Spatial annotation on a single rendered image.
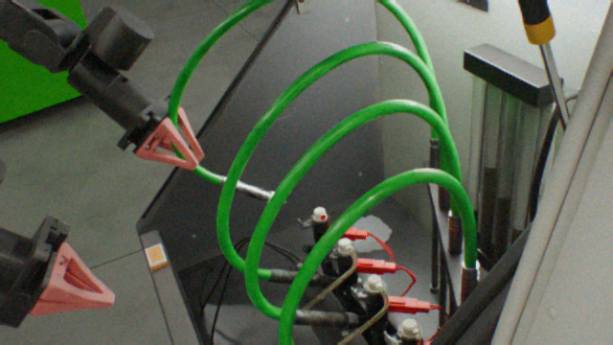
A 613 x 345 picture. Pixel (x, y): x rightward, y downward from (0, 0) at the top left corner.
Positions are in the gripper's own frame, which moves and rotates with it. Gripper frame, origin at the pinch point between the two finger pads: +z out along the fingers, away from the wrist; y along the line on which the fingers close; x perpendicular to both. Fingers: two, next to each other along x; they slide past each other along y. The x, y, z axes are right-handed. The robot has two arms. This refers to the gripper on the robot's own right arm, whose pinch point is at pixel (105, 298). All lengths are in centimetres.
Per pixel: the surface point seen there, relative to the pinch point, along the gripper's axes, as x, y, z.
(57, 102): 313, -151, 2
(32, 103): 308, -157, -11
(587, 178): -16.8, 41.0, 17.1
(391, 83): 51, 27, 38
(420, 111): 4.2, 34.5, 16.7
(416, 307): 0.8, 15.1, 33.2
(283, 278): 8.0, 5.9, 20.5
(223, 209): 6.8, 12.0, 7.3
